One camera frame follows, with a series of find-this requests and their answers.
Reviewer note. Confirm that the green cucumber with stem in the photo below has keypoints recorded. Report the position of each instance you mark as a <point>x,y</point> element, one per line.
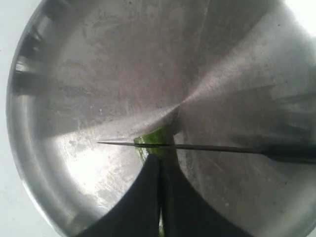
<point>160,136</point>

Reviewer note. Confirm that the black handled knife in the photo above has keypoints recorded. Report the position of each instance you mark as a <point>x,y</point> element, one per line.
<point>303,154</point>

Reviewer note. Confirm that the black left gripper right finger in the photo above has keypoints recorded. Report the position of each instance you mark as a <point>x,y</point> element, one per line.
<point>184,212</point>

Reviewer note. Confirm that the round steel plate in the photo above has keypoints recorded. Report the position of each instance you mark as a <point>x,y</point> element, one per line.
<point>87,73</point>

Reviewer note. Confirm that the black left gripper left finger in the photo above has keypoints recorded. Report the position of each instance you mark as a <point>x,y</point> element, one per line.
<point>137,214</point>

